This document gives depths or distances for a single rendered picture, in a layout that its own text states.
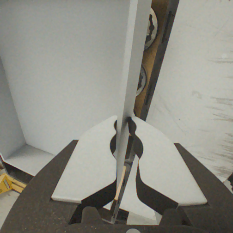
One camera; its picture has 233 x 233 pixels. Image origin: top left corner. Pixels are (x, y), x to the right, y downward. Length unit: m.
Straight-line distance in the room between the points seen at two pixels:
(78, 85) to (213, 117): 0.49
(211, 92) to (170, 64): 0.17
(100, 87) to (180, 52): 0.37
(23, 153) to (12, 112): 0.08
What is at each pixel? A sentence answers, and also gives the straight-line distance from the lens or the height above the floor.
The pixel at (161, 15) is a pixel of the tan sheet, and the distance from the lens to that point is 0.36.
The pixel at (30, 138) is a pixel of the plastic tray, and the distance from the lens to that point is 0.30.
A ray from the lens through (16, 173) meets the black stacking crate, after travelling 0.92.
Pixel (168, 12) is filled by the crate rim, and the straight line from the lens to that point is 0.26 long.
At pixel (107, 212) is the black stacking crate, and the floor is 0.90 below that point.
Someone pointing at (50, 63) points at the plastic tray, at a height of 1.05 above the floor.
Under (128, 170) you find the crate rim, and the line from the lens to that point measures 0.41.
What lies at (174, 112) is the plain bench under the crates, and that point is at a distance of 0.54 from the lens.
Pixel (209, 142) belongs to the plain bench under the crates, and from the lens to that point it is 0.63.
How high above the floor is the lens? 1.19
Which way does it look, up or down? 57 degrees down
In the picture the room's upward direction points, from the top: 147 degrees counter-clockwise
